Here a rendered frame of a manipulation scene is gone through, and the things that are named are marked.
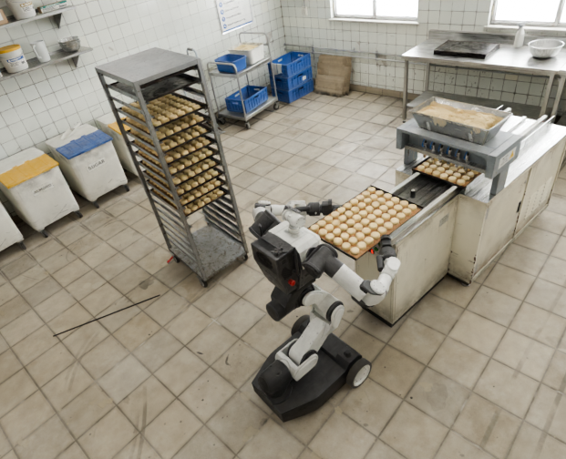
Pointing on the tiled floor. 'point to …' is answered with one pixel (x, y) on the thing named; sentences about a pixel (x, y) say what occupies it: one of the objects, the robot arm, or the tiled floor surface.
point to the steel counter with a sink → (520, 59)
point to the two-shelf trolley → (240, 86)
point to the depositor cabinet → (527, 168)
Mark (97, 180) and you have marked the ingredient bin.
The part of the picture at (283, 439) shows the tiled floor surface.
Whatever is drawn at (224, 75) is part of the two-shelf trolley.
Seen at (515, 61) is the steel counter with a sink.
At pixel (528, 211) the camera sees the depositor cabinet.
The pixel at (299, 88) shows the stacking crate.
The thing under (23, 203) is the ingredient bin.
